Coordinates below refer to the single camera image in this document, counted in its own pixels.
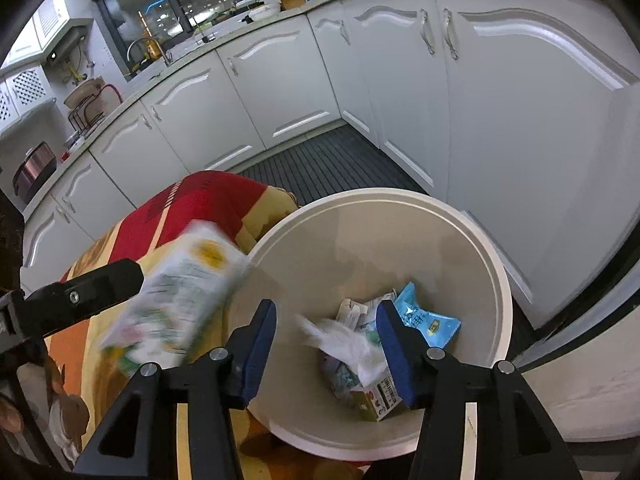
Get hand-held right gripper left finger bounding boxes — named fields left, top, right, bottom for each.
left=75, top=299, right=278, bottom=480

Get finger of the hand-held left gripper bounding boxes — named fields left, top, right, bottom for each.
left=22, top=259, right=147, bottom=337

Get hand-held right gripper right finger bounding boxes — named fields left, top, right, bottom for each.
left=375, top=299, right=583, bottom=480

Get small carton with red label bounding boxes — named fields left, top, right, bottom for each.
left=350, top=370, right=404, bottom=422

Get white tissue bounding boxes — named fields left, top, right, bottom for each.
left=295, top=314, right=392, bottom=386

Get blue snack packet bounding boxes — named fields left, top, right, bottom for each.
left=392, top=282, right=462, bottom=349

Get small white box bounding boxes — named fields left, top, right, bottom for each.
left=335, top=297, right=386, bottom=333

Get clear printed plastic wrapper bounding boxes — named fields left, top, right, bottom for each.
left=320, top=354, right=362, bottom=402

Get white green printed carton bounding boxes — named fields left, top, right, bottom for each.
left=99, top=219, right=253, bottom=378

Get white round trash bin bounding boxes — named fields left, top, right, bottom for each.
left=231, top=187, right=514, bottom=463

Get person's left hand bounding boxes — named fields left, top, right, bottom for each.
left=0, top=396, right=26, bottom=434

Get dark red rice cooker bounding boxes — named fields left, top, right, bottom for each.
left=12, top=141, right=57, bottom=202

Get printed red orange blanket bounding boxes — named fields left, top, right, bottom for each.
left=44, top=170, right=373, bottom=480

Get white door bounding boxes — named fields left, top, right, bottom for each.
left=510, top=237, right=640, bottom=445

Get metal faucet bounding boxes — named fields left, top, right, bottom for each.
left=126, top=37, right=174, bottom=70

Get white kitchen cabinets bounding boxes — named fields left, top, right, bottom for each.
left=20, top=0, right=640, bottom=333

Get kitchen window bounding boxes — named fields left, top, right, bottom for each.
left=96, top=0, right=252, bottom=81

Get white bowl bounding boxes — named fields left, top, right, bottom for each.
left=247, top=1, right=281, bottom=22

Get white lattice wall cabinet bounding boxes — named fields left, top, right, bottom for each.
left=0, top=0, right=72, bottom=128

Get white wall water heater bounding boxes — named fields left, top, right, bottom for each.
left=41, top=16, right=97, bottom=67

